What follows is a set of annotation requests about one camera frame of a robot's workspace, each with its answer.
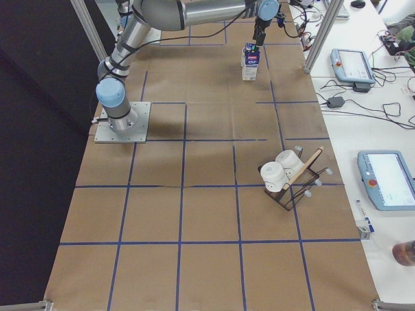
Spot white cup on rack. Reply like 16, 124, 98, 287
260, 161, 289, 192
275, 150, 304, 179

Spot black power adapter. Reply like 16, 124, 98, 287
326, 97, 345, 109

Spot blue white milk carton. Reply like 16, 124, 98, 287
241, 43, 261, 81

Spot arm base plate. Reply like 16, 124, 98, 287
94, 102, 151, 143

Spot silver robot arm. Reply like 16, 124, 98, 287
95, 0, 280, 134

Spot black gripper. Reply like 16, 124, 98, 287
254, 17, 271, 46

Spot teach pendant tablet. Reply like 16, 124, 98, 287
330, 49, 375, 84
357, 150, 414, 211

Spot black wire cup rack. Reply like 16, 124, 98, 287
257, 146, 333, 211

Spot aluminium frame post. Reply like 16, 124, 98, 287
303, 0, 344, 74

